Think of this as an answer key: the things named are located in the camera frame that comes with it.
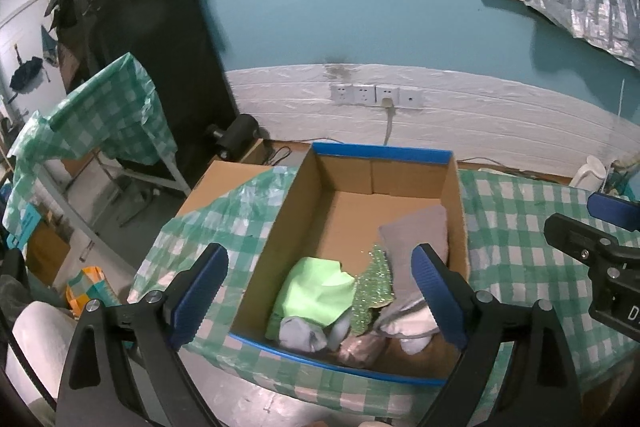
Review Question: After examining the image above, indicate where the grey blue small cloth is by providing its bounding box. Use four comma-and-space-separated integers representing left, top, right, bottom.
278, 317, 328, 353

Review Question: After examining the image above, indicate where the grey plush slipper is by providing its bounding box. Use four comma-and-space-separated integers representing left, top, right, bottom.
372, 204, 450, 356

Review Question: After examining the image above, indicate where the white wall socket strip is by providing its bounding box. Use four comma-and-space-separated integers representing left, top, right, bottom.
330, 83, 425, 109

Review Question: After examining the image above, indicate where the white electric kettle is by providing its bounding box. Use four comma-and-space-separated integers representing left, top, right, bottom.
570, 155, 608, 193

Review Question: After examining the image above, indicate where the green sequin fabric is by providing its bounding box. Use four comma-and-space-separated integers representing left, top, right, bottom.
350, 244, 395, 336

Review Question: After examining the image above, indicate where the grey plugged cable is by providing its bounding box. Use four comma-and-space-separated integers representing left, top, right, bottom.
380, 98, 399, 148

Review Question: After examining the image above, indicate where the black hanging jacket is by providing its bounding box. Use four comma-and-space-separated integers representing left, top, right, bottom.
47, 0, 236, 176

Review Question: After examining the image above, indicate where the light green cloth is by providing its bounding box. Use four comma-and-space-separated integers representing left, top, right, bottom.
265, 257, 356, 340

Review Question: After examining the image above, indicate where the blue cardboard box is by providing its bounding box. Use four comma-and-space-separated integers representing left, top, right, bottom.
177, 142, 471, 388

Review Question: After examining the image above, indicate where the green checkered tablecloth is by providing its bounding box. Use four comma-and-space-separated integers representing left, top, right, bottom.
127, 166, 640, 423

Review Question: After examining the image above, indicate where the pink grey plastic bag bundle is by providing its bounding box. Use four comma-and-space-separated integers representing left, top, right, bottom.
336, 332, 388, 369

